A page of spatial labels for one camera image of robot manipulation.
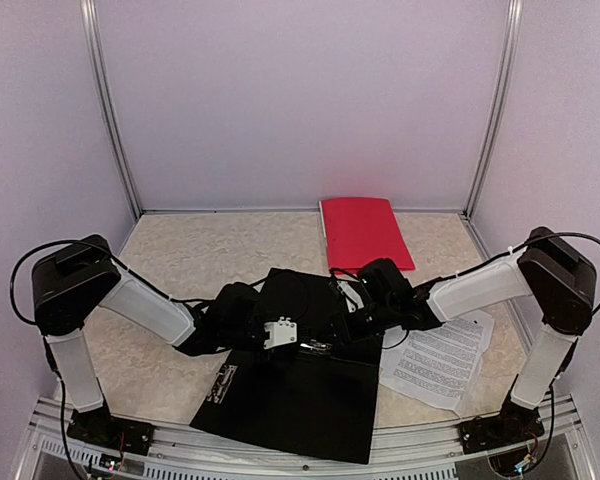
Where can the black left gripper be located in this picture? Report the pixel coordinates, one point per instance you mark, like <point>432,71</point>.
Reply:
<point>268,358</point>

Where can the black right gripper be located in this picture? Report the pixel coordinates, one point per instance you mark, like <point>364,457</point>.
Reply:
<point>345,334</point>

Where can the red file folder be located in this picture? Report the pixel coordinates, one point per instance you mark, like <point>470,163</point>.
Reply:
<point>359,230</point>

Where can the printed text paper sheet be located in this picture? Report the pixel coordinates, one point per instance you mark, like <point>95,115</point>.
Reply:
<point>439,367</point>

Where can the black book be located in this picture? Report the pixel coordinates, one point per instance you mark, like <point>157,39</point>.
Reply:
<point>298,402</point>

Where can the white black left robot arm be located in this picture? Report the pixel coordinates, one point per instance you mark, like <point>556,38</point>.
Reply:
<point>77,277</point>

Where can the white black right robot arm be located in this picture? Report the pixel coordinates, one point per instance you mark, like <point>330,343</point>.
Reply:
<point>545,274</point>

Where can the black folder edge clip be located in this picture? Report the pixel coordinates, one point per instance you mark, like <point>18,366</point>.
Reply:
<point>221,384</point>

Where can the black folder centre clip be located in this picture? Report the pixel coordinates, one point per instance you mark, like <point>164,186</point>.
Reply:
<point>316,347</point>

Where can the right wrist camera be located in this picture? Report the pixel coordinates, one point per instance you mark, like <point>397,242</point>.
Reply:
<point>355,297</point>

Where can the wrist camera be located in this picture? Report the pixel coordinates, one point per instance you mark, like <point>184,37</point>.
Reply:
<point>355,297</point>
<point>279,333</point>

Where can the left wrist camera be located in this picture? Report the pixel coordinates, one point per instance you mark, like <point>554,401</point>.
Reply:
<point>279,333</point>

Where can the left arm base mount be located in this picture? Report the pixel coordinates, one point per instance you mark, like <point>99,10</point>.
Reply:
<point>115,433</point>

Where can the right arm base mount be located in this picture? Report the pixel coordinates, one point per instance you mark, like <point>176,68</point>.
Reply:
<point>488,433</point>

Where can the left aluminium corner post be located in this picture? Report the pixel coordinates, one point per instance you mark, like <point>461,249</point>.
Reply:
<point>88,10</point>

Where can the aluminium corner post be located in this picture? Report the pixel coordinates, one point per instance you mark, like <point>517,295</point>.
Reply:
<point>498,105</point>
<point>88,10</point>

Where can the right aluminium corner post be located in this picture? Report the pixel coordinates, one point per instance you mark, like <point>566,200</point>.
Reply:
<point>498,105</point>

